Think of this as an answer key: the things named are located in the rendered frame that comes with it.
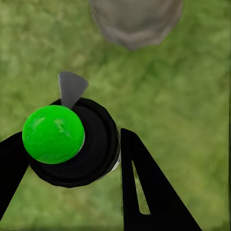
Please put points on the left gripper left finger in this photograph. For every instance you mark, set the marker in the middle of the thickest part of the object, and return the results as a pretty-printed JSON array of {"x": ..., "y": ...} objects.
[{"x": 13, "y": 165}]

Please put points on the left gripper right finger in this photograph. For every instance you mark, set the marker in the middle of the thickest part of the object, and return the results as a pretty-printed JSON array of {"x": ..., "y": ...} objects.
[{"x": 168, "y": 212}]

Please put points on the tree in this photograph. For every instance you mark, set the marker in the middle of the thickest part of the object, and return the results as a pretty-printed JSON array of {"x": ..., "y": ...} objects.
[{"x": 135, "y": 24}]

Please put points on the pesticide atomizer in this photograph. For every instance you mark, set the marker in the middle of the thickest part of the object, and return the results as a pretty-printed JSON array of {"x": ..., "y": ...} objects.
[{"x": 74, "y": 141}]

